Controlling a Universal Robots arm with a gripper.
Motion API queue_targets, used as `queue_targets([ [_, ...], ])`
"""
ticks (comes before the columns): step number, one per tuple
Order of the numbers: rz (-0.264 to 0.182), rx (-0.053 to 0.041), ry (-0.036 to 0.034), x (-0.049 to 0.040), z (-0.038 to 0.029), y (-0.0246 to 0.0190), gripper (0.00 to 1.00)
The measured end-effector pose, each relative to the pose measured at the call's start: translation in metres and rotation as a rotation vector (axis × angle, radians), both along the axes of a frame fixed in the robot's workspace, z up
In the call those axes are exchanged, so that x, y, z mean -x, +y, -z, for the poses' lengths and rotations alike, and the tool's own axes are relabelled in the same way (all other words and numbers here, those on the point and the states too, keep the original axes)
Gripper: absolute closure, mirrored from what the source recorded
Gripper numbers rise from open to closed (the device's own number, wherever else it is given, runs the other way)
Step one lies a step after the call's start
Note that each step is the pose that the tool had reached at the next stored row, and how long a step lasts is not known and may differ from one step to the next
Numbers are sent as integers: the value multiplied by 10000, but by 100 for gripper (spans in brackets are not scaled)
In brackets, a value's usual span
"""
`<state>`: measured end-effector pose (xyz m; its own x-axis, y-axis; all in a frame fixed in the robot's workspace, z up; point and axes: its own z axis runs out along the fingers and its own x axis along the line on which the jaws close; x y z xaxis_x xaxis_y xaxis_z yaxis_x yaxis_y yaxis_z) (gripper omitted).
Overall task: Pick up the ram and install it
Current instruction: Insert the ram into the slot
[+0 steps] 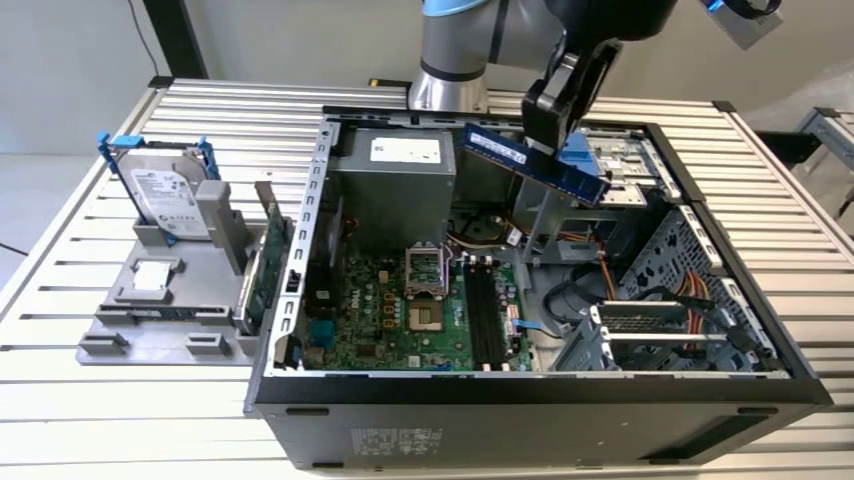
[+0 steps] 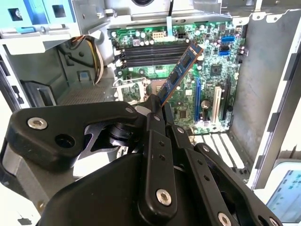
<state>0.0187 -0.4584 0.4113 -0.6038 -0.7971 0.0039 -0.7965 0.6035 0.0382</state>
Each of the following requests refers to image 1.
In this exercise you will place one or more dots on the silver CPU chip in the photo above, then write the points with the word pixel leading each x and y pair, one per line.
pixel 150 279

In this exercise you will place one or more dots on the grey parts rack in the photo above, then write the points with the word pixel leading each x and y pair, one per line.
pixel 201 285

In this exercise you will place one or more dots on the yellow black plug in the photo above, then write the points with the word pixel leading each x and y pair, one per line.
pixel 377 82

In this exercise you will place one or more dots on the black RAM slot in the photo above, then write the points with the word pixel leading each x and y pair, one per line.
pixel 479 315
pixel 497 315

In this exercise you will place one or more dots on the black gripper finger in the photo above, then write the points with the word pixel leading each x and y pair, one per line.
pixel 597 70
pixel 551 115

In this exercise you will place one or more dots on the silver disk bay cage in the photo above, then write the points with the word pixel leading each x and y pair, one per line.
pixel 641 317

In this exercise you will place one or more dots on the socket locking lever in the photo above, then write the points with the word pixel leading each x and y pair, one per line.
pixel 445 280

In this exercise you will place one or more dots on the black PC case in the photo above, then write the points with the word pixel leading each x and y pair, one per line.
pixel 468 430

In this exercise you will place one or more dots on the grey metal frame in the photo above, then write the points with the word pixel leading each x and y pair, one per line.
pixel 828 150

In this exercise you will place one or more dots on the black upright post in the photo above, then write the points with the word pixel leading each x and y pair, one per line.
pixel 177 40

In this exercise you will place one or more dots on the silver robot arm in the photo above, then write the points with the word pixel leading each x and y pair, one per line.
pixel 455 45

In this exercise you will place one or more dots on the green motherboard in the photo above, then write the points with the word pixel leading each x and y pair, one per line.
pixel 434 350

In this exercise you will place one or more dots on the silver optical drive bay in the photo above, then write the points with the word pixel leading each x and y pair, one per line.
pixel 635 197

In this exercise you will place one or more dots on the blue drive bay latch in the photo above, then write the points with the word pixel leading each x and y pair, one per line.
pixel 587 150

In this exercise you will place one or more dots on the CPU socket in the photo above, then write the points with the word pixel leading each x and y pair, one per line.
pixel 428 317

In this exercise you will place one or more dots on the hard disk in blue carrier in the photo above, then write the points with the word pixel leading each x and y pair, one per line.
pixel 161 190

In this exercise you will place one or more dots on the grey power supply unit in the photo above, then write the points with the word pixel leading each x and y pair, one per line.
pixel 394 210

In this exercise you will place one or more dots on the green graphics card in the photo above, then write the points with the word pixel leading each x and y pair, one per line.
pixel 270 250

